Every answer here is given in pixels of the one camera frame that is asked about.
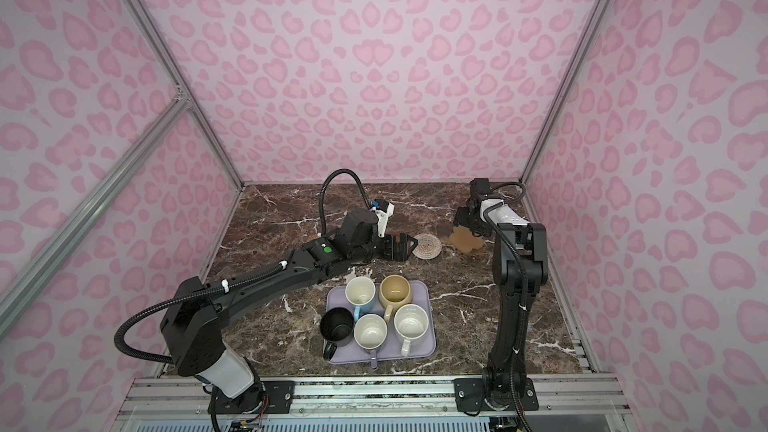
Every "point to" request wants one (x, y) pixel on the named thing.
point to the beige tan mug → (395, 291)
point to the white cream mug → (410, 323)
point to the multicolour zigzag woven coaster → (428, 246)
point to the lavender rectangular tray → (348, 351)
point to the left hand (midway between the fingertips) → (409, 236)
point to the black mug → (336, 324)
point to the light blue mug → (360, 292)
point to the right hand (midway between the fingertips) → (470, 221)
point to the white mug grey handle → (370, 332)
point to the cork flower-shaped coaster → (463, 239)
